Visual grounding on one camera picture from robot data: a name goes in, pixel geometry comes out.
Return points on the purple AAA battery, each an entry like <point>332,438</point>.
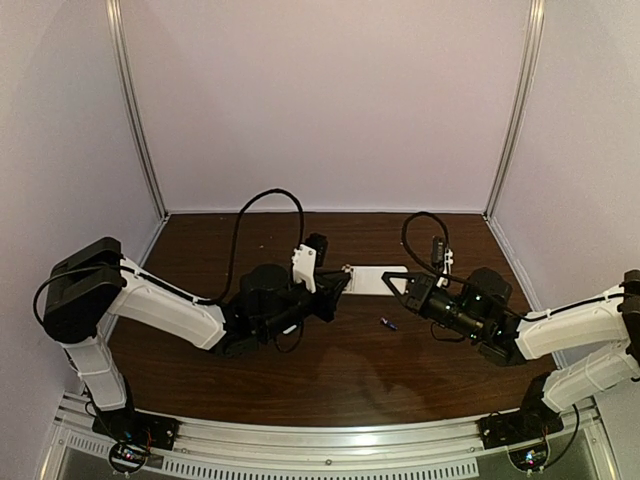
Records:
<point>388,324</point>

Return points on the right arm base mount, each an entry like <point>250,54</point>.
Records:
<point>523,435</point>

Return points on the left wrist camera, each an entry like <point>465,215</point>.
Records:
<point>306,258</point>

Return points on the right aluminium corner post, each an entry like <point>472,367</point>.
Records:
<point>527,70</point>

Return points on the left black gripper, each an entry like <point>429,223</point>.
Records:
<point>326,282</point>

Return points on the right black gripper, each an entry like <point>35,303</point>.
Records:
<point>418,293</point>

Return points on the aluminium corner post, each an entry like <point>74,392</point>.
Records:
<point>527,70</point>
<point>131,104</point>

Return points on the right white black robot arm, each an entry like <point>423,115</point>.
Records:
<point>480,314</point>

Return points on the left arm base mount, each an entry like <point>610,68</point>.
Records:
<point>135,435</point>

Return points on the left aluminium corner post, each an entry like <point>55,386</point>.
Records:
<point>131,104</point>

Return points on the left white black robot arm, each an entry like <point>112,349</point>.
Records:
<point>99,280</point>

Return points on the white remote control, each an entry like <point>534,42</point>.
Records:
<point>367,280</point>

